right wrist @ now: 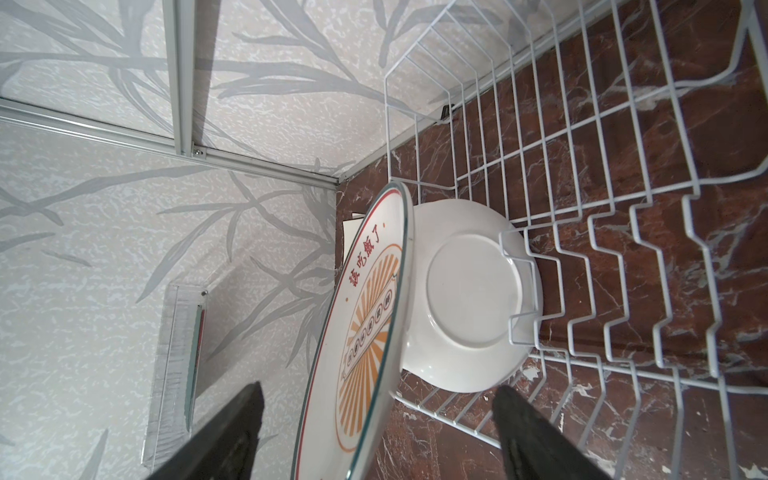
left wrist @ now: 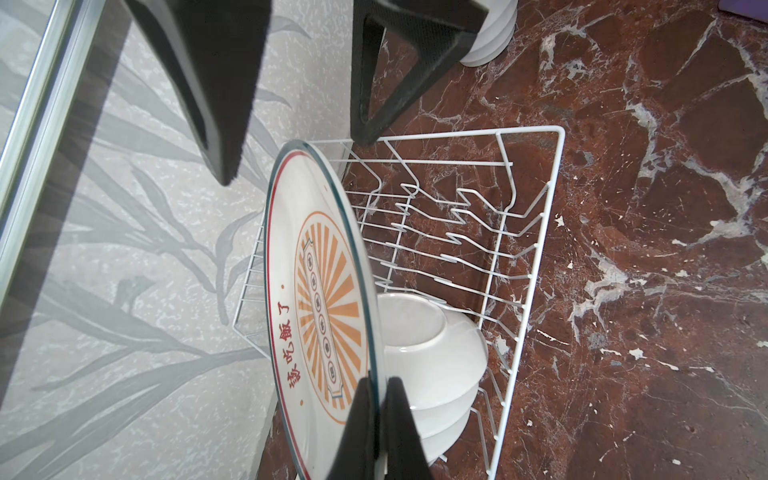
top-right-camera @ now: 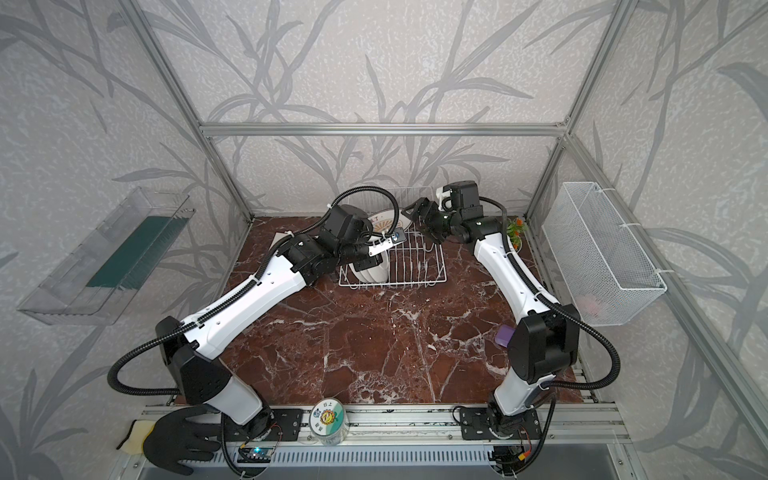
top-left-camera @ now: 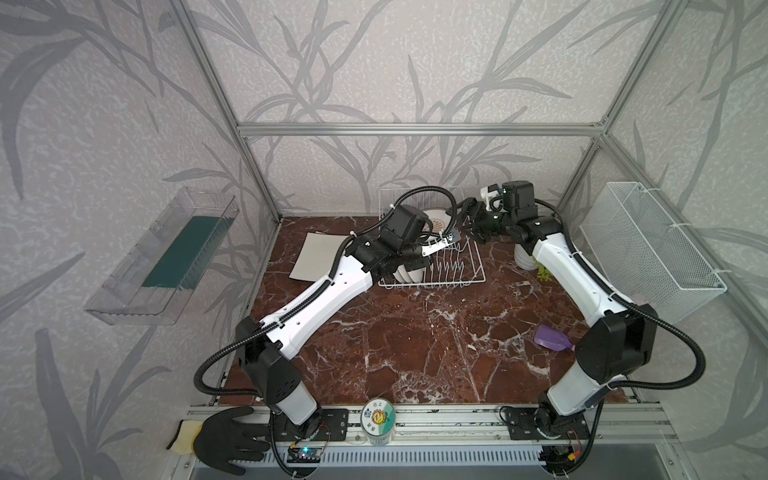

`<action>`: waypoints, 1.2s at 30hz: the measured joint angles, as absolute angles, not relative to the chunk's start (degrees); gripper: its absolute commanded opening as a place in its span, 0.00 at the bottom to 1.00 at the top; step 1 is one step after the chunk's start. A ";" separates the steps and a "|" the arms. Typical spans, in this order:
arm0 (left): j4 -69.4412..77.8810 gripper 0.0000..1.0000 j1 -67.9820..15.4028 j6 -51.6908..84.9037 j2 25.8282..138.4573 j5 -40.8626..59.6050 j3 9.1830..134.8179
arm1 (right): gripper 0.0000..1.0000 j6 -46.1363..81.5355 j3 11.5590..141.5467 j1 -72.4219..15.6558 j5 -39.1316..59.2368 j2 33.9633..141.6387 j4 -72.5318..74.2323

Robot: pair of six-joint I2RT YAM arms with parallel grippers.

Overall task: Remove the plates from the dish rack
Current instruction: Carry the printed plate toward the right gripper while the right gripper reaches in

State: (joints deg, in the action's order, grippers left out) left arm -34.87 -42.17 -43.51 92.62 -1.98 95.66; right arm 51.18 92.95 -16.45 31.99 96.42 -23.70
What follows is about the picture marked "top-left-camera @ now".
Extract square white plate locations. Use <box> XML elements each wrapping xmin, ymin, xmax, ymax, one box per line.
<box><xmin>289</xmin><ymin>233</ymin><xmax>346</xmax><ymax>282</ymax></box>

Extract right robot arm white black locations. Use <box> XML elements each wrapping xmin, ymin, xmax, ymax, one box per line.
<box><xmin>451</xmin><ymin>181</ymin><xmax>706</xmax><ymax>439</ymax></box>

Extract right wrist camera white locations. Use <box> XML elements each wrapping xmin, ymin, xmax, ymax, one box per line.
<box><xmin>480</xmin><ymin>184</ymin><xmax>506</xmax><ymax>212</ymax></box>

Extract clear plastic wall shelf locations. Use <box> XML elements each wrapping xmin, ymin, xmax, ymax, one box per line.
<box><xmin>84</xmin><ymin>187</ymin><xmax>240</xmax><ymax>326</ymax></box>

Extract white mesh wall basket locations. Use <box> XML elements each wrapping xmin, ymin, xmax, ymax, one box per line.
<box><xmin>579</xmin><ymin>182</ymin><xmax>727</xmax><ymax>324</ymax></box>

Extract right circuit board wires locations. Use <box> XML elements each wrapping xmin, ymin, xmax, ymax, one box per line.
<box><xmin>538</xmin><ymin>443</ymin><xmax>586</xmax><ymax>475</ymax></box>

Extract left green circuit board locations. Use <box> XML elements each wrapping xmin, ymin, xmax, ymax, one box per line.
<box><xmin>287</xmin><ymin>444</ymin><xmax>324</xmax><ymax>464</ymax></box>

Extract round tape roll green label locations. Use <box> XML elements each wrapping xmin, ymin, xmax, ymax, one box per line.
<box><xmin>360</xmin><ymin>398</ymin><xmax>396</xmax><ymax>446</ymax></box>

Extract yellow sponge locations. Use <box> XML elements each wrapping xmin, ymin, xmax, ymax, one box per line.
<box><xmin>167</xmin><ymin>420</ymin><xmax>203</xmax><ymax>456</ymax></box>

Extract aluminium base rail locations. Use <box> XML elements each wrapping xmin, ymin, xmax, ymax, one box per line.
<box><xmin>278</xmin><ymin>403</ymin><xmax>698</xmax><ymax>479</ymax></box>

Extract white pot artificial flowers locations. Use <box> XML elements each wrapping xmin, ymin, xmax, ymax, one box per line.
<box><xmin>513</xmin><ymin>244</ymin><xmax>554</xmax><ymax>282</ymax></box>

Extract purple scoop pink handle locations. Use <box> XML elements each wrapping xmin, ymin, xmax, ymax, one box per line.
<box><xmin>533</xmin><ymin>325</ymin><xmax>575</xmax><ymax>352</ymax></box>

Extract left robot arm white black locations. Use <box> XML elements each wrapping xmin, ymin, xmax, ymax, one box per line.
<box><xmin>193</xmin><ymin>185</ymin><xmax>461</xmax><ymax>439</ymax></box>

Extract white wire dish rack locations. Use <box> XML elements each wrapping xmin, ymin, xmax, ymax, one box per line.
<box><xmin>378</xmin><ymin>191</ymin><xmax>486</xmax><ymax>289</ymax></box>

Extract black glove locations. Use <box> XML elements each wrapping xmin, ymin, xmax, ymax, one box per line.
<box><xmin>192</xmin><ymin>406</ymin><xmax>271</xmax><ymax>476</ymax></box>

